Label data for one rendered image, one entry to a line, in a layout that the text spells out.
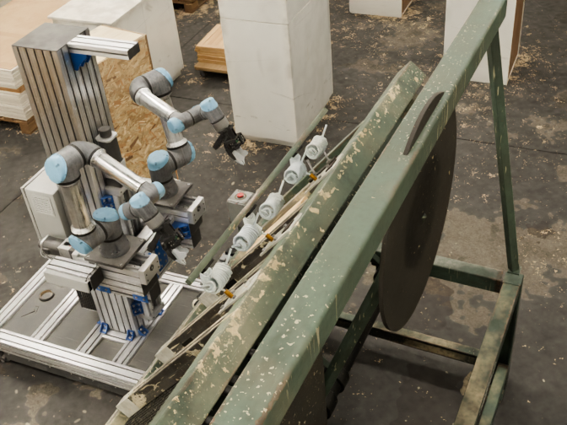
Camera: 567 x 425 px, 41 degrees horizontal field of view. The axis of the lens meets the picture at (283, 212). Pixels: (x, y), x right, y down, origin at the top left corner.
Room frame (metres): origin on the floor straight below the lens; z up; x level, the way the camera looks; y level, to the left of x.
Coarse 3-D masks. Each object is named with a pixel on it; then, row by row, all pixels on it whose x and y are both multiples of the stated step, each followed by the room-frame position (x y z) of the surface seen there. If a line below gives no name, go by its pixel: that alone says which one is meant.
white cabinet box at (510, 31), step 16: (448, 0) 6.18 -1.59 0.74; (464, 0) 6.12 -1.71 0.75; (512, 0) 5.95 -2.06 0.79; (448, 16) 6.18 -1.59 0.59; (464, 16) 6.12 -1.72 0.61; (512, 16) 5.94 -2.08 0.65; (448, 32) 6.18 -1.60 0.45; (512, 32) 5.93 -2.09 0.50; (512, 48) 6.09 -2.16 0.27; (480, 64) 6.04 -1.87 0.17; (512, 64) 6.21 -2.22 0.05; (480, 80) 6.04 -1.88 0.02
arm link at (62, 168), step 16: (48, 160) 2.79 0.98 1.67; (64, 160) 2.78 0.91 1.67; (80, 160) 2.83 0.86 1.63; (64, 176) 2.75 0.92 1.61; (80, 176) 2.82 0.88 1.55; (64, 192) 2.79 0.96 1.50; (80, 192) 2.81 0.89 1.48; (80, 208) 2.79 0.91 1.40; (80, 224) 2.78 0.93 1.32; (96, 224) 2.85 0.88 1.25; (80, 240) 2.75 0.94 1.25; (96, 240) 2.79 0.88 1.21
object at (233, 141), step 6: (228, 126) 3.13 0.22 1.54; (222, 132) 3.10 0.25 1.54; (228, 132) 3.10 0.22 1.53; (234, 132) 3.11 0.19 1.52; (240, 132) 3.13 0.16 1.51; (228, 138) 3.11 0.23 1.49; (234, 138) 3.09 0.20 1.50; (240, 138) 3.11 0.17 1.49; (228, 144) 3.09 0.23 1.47; (234, 144) 3.07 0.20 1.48; (240, 144) 3.09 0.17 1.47
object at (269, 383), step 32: (480, 0) 2.79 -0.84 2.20; (480, 32) 2.51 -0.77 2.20; (448, 64) 2.30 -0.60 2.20; (448, 96) 2.09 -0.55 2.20; (384, 160) 1.77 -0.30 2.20; (416, 160) 1.79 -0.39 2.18; (384, 192) 1.62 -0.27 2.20; (512, 192) 2.73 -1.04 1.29; (352, 224) 1.50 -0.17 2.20; (384, 224) 1.55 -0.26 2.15; (512, 224) 2.71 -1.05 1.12; (320, 256) 1.39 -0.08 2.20; (352, 256) 1.38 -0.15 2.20; (512, 256) 2.69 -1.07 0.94; (320, 288) 1.28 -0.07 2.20; (352, 288) 1.35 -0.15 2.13; (288, 320) 1.19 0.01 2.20; (320, 320) 1.19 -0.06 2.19; (256, 352) 1.11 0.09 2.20; (288, 352) 1.10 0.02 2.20; (256, 384) 1.02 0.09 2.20; (288, 384) 1.03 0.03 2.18; (224, 416) 0.95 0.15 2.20; (256, 416) 0.94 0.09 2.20
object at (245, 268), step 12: (312, 192) 2.32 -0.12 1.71; (288, 216) 2.43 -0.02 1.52; (276, 228) 2.44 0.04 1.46; (264, 240) 2.43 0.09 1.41; (252, 252) 2.46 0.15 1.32; (240, 264) 2.49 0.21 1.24; (252, 264) 2.46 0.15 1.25; (240, 276) 2.49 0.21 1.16; (228, 288) 2.53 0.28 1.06; (204, 300) 2.60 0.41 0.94
